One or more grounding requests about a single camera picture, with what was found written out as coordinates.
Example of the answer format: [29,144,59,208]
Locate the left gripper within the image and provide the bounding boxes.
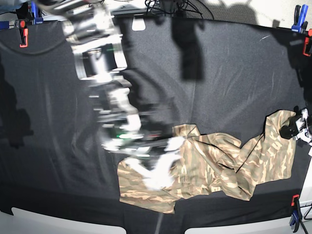
[279,108,312,146]

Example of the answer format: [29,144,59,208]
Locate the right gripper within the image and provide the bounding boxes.
[102,119,176,157]

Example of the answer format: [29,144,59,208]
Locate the camouflage t-shirt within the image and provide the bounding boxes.
[117,110,296,214]

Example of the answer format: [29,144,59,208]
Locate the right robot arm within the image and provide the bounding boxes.
[38,0,183,156]

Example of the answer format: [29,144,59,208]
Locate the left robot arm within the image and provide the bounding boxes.
[279,108,312,146]

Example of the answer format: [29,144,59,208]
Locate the orange clamp bottom right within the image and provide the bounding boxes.
[290,195,302,233]

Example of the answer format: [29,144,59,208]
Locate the orange clamp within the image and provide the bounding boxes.
[19,20,28,48]
[303,29,312,57]
[290,195,302,233]

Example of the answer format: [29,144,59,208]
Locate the orange clamp top right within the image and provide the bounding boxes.
[303,29,312,57]

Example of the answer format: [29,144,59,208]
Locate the black table cloth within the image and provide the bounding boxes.
[0,18,312,234]

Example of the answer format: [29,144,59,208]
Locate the blue clamp top right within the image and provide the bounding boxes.
[291,4,309,33]

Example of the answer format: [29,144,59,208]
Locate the blue clamp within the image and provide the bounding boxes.
[30,1,43,24]
[291,4,309,33]

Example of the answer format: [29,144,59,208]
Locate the white tape patch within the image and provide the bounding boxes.
[132,15,146,32]

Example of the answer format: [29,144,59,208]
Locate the orange clamp top left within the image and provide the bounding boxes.
[19,20,28,48]

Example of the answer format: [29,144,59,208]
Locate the blue clamp top left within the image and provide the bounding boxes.
[30,1,43,24]

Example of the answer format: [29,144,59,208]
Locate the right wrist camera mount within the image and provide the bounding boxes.
[124,136,185,191]

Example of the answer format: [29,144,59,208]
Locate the black cables on desk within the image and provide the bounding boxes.
[143,0,215,20]

